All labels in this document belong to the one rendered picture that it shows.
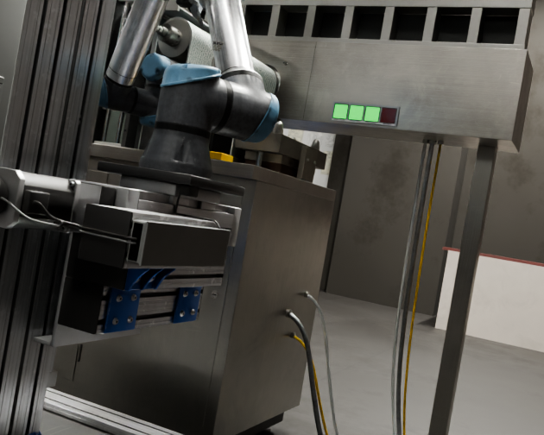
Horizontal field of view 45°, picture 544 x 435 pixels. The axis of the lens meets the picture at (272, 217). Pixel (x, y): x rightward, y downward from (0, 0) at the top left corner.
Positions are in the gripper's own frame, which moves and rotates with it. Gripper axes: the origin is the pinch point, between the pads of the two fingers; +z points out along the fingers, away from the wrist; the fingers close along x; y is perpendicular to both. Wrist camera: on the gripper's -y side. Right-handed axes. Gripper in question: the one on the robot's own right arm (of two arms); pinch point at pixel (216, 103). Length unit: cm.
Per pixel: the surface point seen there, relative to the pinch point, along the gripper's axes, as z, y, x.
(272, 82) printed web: 34.4, 15.7, -0.3
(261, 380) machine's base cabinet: 13, -84, -26
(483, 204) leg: 62, -15, -76
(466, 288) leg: 62, -46, -76
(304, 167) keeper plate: 26.7, -14.3, -22.0
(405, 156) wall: 541, 59, 87
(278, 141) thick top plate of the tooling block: 9.5, -8.5, -19.2
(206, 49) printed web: 24.4, 23.7, 23.5
